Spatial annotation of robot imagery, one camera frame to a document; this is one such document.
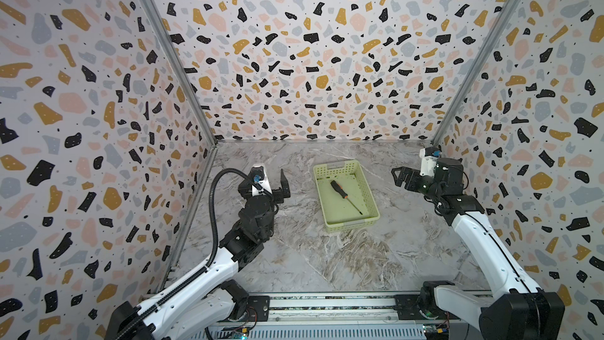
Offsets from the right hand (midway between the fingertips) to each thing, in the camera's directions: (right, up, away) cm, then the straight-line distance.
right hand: (401, 167), depth 79 cm
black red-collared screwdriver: (-18, -11, +23) cm, 31 cm away
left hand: (-44, -1, -8) cm, 44 cm away
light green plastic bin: (-20, -19, +19) cm, 33 cm away
